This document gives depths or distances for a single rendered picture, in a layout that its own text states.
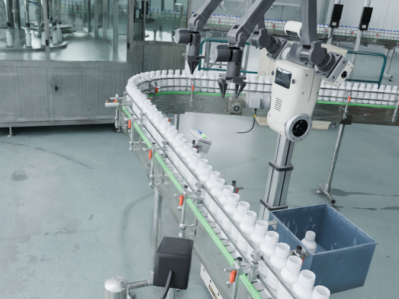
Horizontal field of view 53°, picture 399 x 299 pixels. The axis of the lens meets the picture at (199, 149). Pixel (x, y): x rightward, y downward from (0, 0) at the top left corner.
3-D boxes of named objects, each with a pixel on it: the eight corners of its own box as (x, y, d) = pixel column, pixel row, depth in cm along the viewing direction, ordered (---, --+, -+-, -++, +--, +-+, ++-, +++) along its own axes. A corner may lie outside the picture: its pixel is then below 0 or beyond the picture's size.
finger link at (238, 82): (244, 101, 167) (247, 78, 164) (228, 100, 164) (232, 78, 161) (237, 96, 173) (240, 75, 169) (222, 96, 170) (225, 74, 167)
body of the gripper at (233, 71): (246, 81, 164) (249, 63, 161) (224, 80, 160) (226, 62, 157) (239, 78, 170) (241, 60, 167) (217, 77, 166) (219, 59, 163)
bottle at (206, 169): (199, 198, 167) (203, 162, 160) (212, 202, 165) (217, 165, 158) (193, 204, 161) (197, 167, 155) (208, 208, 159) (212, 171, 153)
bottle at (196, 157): (194, 194, 169) (197, 159, 163) (183, 189, 172) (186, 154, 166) (202, 190, 174) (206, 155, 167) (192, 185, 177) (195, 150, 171)
